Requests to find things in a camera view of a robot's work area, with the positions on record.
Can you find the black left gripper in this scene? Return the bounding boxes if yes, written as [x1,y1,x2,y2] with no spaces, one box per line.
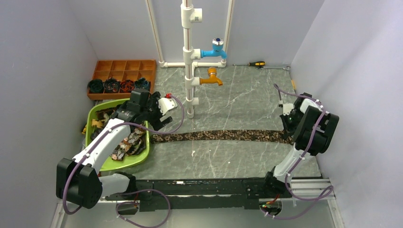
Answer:
[140,92,173,131]

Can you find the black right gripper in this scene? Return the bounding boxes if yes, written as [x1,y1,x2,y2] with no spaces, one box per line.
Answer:
[280,110,303,139]

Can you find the brown floral tie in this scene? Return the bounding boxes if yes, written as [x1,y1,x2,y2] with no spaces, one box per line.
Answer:
[150,130,293,144]

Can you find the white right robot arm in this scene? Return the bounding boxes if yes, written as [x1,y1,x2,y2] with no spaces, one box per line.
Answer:
[262,93,339,197]

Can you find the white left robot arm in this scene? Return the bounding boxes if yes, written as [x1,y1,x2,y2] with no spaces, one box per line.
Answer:
[56,89,180,214]

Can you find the pile of floral ties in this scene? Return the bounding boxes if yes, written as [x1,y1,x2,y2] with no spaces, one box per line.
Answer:
[90,107,146,162]

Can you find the teal black rolled tie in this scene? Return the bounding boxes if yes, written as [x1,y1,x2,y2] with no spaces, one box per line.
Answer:
[134,77,151,91]

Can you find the red black rolled tie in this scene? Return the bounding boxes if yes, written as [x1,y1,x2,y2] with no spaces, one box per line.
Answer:
[120,79,135,93]

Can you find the silver wrench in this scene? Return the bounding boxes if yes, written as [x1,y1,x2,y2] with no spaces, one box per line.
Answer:
[256,66,291,71]

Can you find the orange wooden compartment tray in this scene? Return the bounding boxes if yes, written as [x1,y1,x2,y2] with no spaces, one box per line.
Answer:
[87,59,156,100]

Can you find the orange plastic faucet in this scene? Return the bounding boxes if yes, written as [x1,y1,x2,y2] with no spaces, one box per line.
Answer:
[200,67,223,86]

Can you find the yellow black screwdriver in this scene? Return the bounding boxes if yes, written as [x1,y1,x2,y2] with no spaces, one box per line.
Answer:
[233,61,266,68]

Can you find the dark green rolled tie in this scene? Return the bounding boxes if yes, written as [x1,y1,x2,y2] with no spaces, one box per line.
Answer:
[87,79,104,94]

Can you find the blue plastic faucet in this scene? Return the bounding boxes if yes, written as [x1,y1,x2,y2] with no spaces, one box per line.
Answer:
[201,38,227,59]

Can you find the white PVC pipe assembly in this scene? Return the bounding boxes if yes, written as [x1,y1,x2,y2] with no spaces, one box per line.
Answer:
[145,0,235,119]

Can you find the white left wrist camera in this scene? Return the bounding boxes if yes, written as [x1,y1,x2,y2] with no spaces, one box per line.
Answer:
[158,97,178,116]

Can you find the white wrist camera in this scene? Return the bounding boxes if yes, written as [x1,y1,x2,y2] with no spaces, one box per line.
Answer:
[158,97,178,116]
[282,103,294,115]

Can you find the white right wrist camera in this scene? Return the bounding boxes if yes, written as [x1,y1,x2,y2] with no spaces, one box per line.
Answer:
[282,103,294,115]

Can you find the aluminium frame rail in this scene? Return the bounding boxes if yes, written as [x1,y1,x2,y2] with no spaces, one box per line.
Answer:
[290,178,331,199]

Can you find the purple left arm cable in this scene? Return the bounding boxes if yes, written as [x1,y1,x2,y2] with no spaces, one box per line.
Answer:
[61,94,186,228]

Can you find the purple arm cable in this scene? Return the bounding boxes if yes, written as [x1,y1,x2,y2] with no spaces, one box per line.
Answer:
[259,83,335,220]
[61,94,186,228]

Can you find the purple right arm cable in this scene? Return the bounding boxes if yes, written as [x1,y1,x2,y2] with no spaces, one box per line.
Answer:
[259,83,335,220]

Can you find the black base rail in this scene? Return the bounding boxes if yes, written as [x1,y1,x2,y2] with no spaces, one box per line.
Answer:
[106,177,291,212]

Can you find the yellow black tool handle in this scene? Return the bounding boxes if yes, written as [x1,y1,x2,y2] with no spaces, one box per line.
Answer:
[81,124,87,135]

